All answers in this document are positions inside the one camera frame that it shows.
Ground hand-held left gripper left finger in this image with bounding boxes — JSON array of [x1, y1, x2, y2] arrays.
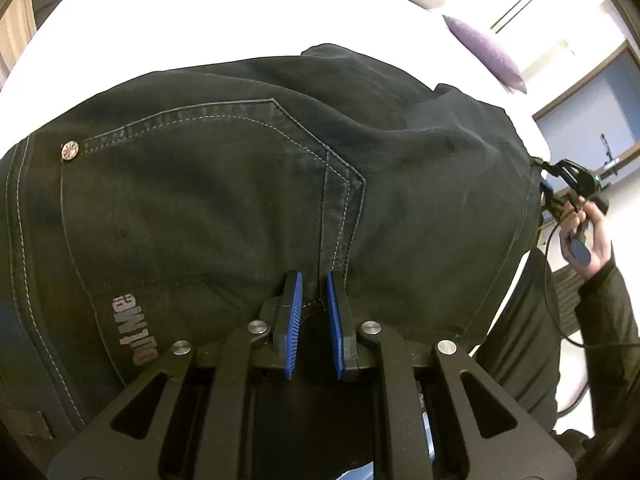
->
[[47, 270, 306, 480]]

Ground white bed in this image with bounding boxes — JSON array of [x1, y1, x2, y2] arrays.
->
[[0, 0, 556, 356]]

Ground beige curtain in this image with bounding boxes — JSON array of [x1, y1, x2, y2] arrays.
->
[[0, 0, 37, 78]]

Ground person's dark clothing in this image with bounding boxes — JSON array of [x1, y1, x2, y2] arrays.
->
[[472, 247, 568, 433]]

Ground person's right forearm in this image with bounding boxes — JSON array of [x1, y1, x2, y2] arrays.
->
[[574, 255, 640, 416]]

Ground black pants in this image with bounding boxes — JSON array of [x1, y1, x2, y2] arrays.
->
[[0, 43, 548, 441]]

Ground purple pillow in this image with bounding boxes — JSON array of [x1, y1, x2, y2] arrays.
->
[[442, 14, 528, 95]]

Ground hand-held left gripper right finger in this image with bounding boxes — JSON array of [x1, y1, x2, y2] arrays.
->
[[326, 272, 576, 480]]

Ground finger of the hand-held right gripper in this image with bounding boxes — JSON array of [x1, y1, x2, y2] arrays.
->
[[534, 158, 576, 183], [539, 177, 568, 221]]

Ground person's right hand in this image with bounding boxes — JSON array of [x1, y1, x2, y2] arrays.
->
[[560, 199, 614, 279]]

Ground black cable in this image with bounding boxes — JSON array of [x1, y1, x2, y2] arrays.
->
[[542, 210, 640, 351]]

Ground wooden door frame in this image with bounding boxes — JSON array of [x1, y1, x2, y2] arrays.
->
[[531, 40, 640, 123]]

